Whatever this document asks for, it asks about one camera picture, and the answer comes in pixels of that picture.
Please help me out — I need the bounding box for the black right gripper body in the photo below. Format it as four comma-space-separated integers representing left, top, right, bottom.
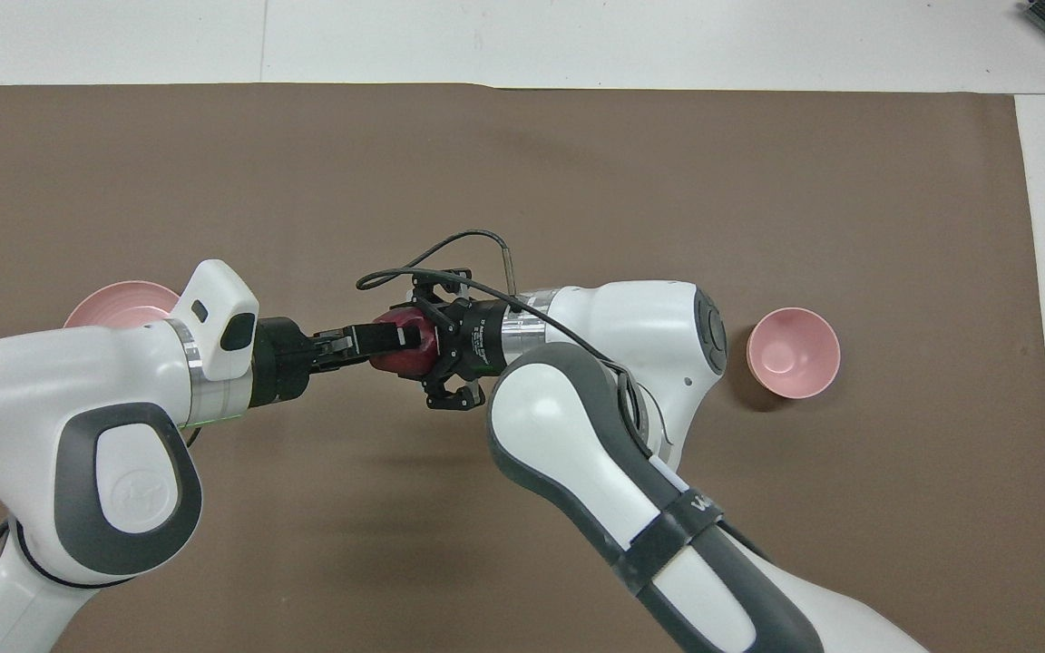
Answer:
436, 302, 511, 378

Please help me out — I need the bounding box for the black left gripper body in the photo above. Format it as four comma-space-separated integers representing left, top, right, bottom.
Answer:
250, 317, 316, 410

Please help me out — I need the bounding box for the dark red apple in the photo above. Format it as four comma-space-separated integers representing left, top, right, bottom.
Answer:
370, 307, 441, 378

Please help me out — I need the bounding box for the pink plate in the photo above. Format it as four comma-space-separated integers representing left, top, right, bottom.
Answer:
63, 280, 183, 330

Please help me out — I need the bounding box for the pink bowl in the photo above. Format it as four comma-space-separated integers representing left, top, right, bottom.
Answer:
746, 307, 842, 400

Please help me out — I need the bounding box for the brown table mat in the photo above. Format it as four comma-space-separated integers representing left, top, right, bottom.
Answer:
0, 83, 1045, 653

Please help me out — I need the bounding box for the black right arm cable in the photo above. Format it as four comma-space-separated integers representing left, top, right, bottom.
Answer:
356, 230, 669, 463

